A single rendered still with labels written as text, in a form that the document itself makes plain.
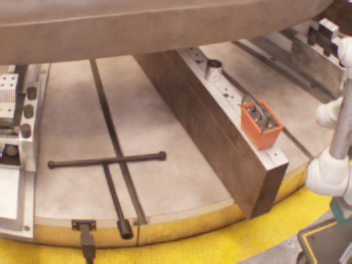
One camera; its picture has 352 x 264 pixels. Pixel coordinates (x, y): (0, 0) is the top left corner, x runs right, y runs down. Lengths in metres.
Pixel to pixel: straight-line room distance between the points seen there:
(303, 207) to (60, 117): 1.53
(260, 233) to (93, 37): 1.43
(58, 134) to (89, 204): 0.52
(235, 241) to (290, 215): 0.41
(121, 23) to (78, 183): 0.83
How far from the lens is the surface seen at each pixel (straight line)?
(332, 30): 3.66
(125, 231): 2.77
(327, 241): 2.99
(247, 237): 3.29
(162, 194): 3.01
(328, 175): 2.38
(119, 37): 2.82
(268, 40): 3.98
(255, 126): 2.70
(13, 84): 2.77
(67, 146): 3.19
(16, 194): 2.76
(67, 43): 2.79
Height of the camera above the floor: 2.55
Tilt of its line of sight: 42 degrees down
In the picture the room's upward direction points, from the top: 9 degrees clockwise
